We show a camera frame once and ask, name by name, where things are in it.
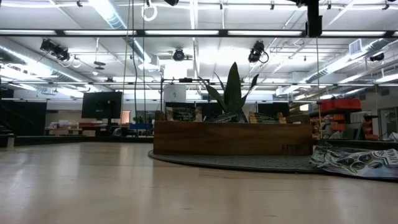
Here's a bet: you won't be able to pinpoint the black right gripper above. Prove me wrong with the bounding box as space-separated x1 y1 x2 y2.
287 0 323 39

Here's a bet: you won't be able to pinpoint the dark blue blackcurrant tea packet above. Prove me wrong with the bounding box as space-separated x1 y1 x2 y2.
212 110 249 124

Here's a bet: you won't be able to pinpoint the pile of dark snack bags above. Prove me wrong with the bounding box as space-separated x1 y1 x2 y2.
310 140 398 180

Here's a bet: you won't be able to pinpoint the overhead light bar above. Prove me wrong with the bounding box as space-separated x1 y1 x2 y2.
0 29 398 39

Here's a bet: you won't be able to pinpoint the red storage bins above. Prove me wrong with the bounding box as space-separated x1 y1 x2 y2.
319 98 362 113

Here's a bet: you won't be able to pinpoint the storage shelf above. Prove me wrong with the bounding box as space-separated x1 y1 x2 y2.
320 107 381 141

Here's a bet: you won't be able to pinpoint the green snake plant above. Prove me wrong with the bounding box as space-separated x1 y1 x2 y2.
198 61 259 114

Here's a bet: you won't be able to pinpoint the black computer monitor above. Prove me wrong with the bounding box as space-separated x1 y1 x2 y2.
81 91 124 127

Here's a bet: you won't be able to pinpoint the blue box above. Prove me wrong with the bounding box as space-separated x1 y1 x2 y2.
129 123 153 131

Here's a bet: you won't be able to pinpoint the wooden three-compartment organizer box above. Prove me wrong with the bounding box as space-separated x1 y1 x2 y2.
153 110 314 156

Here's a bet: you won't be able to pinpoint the round grey woven mat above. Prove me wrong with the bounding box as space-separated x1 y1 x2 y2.
147 149 398 175

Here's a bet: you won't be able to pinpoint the cluttered background workbench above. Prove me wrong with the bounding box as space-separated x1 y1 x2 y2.
46 119 125 137

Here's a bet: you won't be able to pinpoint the white hanging cable loop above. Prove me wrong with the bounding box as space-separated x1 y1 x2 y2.
141 2 159 22

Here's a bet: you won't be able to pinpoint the black stand frame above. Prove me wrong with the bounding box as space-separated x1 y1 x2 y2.
160 77 211 122

